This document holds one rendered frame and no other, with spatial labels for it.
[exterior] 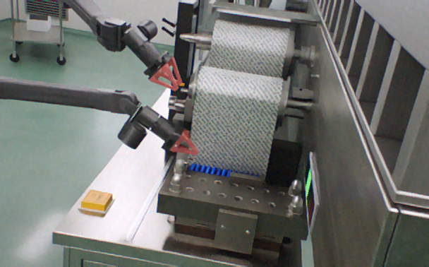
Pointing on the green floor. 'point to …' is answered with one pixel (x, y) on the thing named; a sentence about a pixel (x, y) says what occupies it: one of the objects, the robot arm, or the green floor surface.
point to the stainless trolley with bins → (37, 32)
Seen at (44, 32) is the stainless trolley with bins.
